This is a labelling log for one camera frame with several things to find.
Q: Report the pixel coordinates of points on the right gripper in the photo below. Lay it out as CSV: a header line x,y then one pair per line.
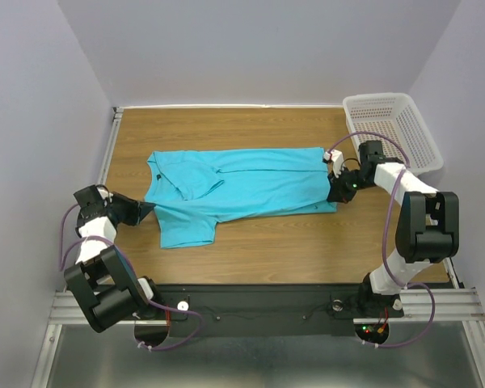
x,y
336,191

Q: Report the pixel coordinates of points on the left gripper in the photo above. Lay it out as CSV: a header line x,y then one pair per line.
x,y
137,210

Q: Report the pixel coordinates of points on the turquoise t-shirt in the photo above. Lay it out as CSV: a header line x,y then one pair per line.
x,y
194,191

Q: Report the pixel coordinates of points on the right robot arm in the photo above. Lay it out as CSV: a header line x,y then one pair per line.
x,y
379,291

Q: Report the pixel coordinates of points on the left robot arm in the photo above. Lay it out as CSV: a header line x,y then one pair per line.
x,y
102,280

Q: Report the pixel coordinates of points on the white plastic basket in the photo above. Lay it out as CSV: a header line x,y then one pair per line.
x,y
396,116

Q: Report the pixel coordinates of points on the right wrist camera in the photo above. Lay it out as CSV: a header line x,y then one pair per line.
x,y
334,159

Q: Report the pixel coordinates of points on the left aluminium side rail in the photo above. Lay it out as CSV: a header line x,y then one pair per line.
x,y
101,169

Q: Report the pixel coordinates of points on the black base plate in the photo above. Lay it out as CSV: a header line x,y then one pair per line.
x,y
273,310

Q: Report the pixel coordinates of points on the aluminium frame rail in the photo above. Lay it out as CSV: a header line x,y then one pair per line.
x,y
452,305

